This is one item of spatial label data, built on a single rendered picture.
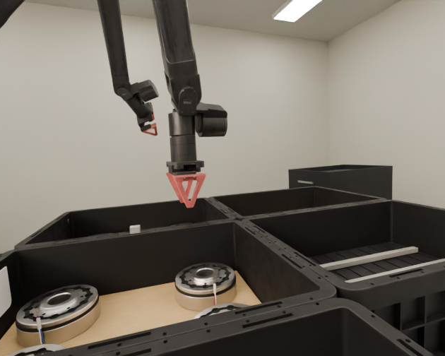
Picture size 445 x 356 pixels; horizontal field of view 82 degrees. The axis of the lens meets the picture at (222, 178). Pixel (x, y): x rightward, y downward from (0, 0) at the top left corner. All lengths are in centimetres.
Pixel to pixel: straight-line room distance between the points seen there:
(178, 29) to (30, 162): 317
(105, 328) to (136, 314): 4
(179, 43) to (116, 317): 46
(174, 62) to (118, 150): 296
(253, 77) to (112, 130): 210
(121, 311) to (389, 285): 37
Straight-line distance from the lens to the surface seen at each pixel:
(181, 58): 51
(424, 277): 36
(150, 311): 46
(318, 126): 463
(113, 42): 95
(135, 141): 344
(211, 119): 58
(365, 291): 30
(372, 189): 213
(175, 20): 51
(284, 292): 37
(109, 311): 49
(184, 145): 55
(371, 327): 25
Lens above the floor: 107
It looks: 6 degrees down
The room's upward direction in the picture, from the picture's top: 3 degrees counter-clockwise
